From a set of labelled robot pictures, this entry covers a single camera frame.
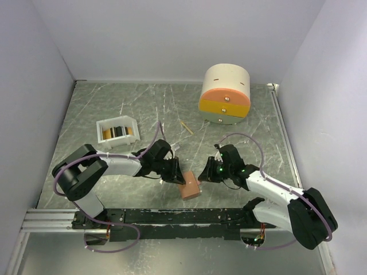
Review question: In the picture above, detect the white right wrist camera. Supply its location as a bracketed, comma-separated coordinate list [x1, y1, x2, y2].
[214, 144, 223, 162]

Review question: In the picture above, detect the gold card stack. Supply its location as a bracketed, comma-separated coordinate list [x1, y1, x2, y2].
[103, 126, 134, 140]

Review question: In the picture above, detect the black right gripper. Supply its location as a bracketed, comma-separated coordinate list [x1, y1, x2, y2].
[198, 156, 233, 183]

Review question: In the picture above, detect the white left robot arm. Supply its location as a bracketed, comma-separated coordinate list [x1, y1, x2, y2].
[52, 139, 186, 229]

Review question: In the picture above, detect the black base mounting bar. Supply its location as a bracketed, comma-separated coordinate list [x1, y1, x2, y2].
[72, 208, 261, 242]

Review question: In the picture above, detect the pink leather card holder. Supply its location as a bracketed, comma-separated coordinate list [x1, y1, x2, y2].
[178, 171, 201, 200]

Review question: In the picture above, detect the white card storage box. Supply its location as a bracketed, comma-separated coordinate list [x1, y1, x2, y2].
[96, 116, 140, 150]

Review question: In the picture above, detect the aluminium rail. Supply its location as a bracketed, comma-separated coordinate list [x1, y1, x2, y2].
[267, 83, 302, 188]
[19, 208, 87, 233]

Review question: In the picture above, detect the aluminium front rail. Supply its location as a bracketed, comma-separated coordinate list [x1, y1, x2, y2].
[19, 208, 87, 233]

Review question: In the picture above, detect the small wooden stick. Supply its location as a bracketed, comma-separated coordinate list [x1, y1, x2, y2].
[180, 121, 194, 135]

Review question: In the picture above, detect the round white drawer cabinet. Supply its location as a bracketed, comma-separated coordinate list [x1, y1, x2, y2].
[198, 64, 251, 125]

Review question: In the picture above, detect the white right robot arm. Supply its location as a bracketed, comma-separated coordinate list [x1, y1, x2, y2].
[198, 144, 338, 250]

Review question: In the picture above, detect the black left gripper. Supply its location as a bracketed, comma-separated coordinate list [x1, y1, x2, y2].
[153, 156, 186, 185]

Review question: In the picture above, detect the aluminium right side rail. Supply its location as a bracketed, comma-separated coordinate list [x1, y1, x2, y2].
[267, 83, 302, 188]

